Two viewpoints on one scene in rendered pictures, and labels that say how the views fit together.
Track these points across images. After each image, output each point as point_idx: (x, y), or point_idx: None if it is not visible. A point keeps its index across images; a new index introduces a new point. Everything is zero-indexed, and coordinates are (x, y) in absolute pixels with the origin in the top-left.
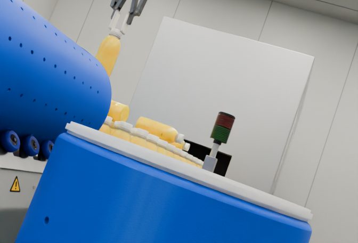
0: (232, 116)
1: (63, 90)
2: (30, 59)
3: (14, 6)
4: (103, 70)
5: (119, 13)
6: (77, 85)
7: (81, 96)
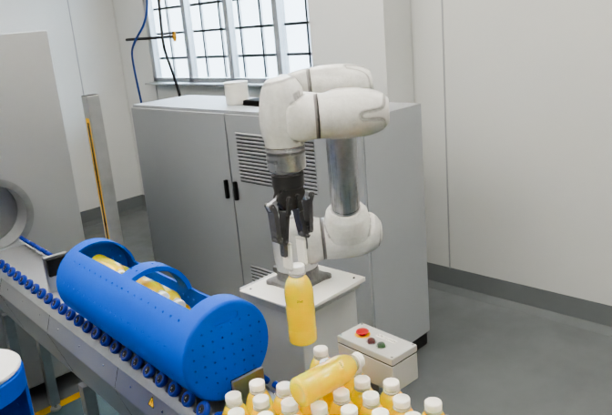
0: None
1: (137, 340)
2: (115, 319)
3: (115, 289)
4: (186, 325)
5: (300, 239)
6: (145, 338)
7: (150, 347)
